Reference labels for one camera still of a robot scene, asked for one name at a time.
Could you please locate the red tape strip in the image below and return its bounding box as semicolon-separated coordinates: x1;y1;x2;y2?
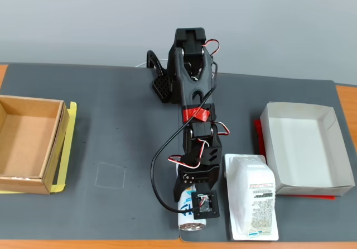
182;107;210;121

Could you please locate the red paper sheet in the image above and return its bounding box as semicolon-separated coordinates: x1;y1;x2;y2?
253;119;335;201

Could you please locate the long black camera cable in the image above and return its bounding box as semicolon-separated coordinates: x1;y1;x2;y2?
151;60;220;214

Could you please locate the white paper box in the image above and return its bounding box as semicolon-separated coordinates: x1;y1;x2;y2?
259;101;356;197

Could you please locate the white blue printed drink can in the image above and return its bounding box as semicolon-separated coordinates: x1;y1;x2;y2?
176;164;209;232

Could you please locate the grey textured mat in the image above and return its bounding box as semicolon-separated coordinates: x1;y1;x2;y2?
177;71;357;243
0;63;181;240

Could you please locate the brown cardboard box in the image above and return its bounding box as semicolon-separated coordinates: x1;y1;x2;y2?
0;94;70;195

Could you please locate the black-framed wrist camera module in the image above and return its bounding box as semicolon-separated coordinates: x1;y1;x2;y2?
191;189;221;221

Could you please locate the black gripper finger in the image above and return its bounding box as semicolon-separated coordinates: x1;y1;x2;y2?
172;176;188;202

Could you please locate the white plastic blister package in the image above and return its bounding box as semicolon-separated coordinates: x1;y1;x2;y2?
224;153;279;241

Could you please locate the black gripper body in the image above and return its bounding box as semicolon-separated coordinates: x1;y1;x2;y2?
178;164;221;193

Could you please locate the yellow paper sheet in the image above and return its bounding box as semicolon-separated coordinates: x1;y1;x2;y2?
0;100;78;194

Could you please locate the black perforated table clamp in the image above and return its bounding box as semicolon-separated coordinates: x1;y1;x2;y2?
146;50;171;104

